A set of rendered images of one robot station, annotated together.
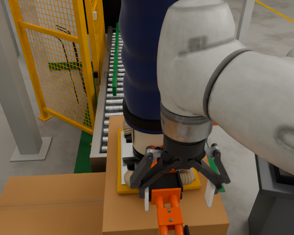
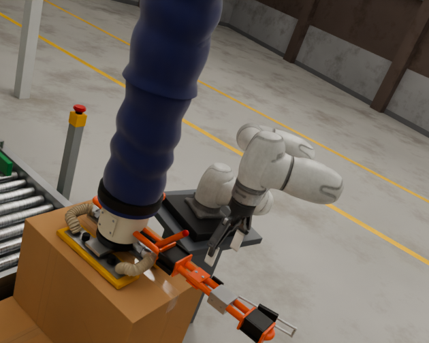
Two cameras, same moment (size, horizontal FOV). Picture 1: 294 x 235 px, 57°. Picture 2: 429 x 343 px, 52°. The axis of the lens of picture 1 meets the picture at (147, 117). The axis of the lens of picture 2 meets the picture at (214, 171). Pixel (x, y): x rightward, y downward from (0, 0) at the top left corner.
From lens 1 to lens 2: 0.99 m
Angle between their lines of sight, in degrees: 49
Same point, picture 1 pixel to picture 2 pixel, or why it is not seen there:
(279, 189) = (199, 247)
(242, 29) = (26, 68)
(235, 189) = not seen: hidden behind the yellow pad
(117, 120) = (39, 220)
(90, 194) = (1, 334)
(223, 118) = (296, 187)
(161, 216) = (195, 277)
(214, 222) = not seen: hidden behind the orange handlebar
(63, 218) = not seen: outside the picture
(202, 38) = (281, 153)
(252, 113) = (310, 183)
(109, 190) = (105, 290)
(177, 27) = (272, 149)
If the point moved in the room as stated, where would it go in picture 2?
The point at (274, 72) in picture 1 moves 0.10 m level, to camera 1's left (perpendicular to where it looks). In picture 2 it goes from (312, 167) to (293, 172)
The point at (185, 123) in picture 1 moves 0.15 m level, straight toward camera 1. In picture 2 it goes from (259, 194) to (297, 227)
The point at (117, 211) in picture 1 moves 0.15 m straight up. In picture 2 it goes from (129, 303) to (140, 268)
